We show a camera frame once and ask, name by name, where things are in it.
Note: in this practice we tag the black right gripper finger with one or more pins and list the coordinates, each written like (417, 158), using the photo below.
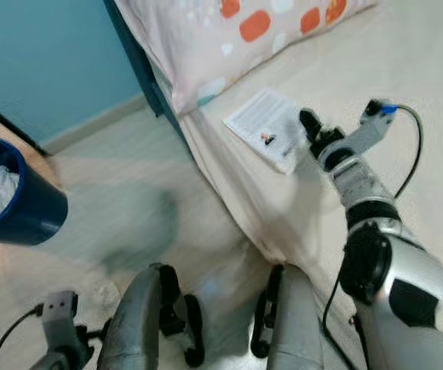
(310, 122)

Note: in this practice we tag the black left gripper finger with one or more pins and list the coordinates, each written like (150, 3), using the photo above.
(99, 334)

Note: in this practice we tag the white paperback book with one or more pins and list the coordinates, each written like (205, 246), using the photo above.
(267, 125)

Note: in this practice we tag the pink patterned pillow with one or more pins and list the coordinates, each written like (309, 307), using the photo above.
(206, 42)

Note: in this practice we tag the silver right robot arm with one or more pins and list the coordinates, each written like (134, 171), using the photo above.
(406, 277)

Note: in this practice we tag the silver left robot leg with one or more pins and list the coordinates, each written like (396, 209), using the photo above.
(140, 324)

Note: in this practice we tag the silver robot leg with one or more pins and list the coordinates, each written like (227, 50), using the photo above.
(294, 324)
(140, 324)

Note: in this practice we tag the cream sheeted mattress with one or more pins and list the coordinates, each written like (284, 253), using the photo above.
(406, 69)

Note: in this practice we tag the dark blue waste bin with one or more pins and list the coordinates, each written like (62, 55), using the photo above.
(40, 220)

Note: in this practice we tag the crumpled white plastic bag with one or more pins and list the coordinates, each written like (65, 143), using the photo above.
(5, 191)

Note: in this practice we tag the silver right robot leg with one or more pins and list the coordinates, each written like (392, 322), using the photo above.
(294, 324)

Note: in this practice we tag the beige skirting board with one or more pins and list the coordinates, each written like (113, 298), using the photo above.
(92, 122)

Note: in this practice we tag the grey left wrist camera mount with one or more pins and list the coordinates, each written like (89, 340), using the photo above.
(63, 327)

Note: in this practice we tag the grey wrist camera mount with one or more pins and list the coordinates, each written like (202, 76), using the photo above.
(63, 327)
(371, 132)

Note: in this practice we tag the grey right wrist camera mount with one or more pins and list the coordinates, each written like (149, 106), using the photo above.
(371, 132)

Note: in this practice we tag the black door frame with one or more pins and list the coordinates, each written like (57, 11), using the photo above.
(9, 123)

